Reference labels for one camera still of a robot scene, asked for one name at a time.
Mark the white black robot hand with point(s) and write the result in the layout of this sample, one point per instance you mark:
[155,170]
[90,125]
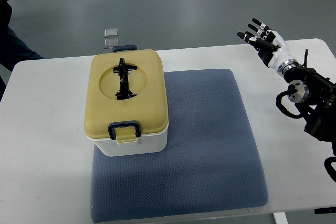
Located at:
[271,47]

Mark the yellow storage box lid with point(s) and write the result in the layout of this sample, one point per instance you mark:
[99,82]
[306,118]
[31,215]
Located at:
[147,112]

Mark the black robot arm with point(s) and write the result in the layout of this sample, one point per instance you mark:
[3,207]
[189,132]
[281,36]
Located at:
[312,97]

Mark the white storage box base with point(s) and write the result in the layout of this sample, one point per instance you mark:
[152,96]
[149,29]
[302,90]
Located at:
[127,143]

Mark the blue grey foam cushion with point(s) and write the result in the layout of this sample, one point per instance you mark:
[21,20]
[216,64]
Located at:
[210,163]

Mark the dark blue rear latch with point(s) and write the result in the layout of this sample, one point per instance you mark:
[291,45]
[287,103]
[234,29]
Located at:
[130,47]

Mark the upper metal floor plate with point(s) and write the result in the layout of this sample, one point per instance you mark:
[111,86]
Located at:
[111,32]

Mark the metal floor plate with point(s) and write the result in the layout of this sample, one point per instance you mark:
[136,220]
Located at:
[111,32]
[110,43]

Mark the lower metal floor plate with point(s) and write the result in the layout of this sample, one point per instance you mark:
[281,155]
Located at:
[110,43]

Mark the white table leg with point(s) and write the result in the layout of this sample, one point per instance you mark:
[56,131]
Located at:
[280,218]

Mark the person in dark clothes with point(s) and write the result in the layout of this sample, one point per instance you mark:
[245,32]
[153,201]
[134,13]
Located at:
[13,49]

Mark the black tape lid handle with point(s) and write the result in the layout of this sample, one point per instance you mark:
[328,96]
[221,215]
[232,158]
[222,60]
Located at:
[123,70]

